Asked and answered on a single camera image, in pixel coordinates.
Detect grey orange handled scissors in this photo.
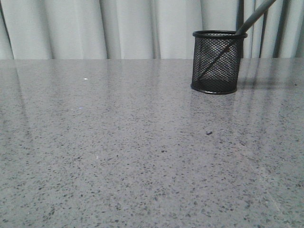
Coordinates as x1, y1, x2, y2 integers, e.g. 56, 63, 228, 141
198, 0, 276, 80

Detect black mesh pen bucket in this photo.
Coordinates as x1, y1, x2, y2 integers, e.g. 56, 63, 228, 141
191, 30, 247, 95

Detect white pleated curtain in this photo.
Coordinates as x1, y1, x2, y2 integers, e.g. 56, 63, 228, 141
0, 0, 304, 60

